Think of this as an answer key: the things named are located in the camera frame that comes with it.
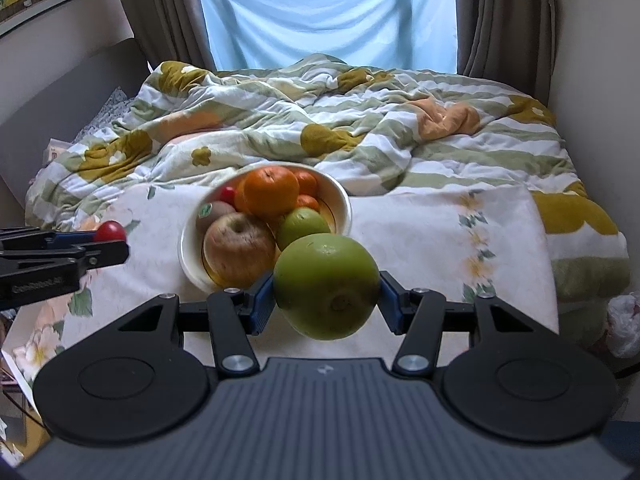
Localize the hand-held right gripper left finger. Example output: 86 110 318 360
117 276 276 378

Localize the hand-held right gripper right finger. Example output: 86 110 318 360
377 270 558 376

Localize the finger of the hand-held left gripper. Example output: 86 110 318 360
0 229 98 252
0 240 130 276

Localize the red yellow apple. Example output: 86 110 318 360
202 212 277 288

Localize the green apple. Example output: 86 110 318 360
276 207 332 251
273 233 382 342

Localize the brown kiwi with green sticker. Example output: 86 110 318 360
195 201 236 248

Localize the cream ceramic bowl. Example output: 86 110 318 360
178 162 353 295

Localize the large orange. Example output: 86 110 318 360
243 166 300 218

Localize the white floral cloth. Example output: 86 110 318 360
2 182 560 401

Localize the white carton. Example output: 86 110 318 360
46 139 71 167

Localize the blue patterned bed sheet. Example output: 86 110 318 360
70 86 138 143

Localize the grey headboard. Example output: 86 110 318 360
0 37 153 226

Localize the floral striped duvet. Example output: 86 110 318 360
25 52 631 306

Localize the white plastic bag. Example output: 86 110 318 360
606 292 640 358

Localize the brown curtain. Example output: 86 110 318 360
452 0 558 106
107 0 218 73

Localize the light blue window cloth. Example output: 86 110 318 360
192 0 460 73

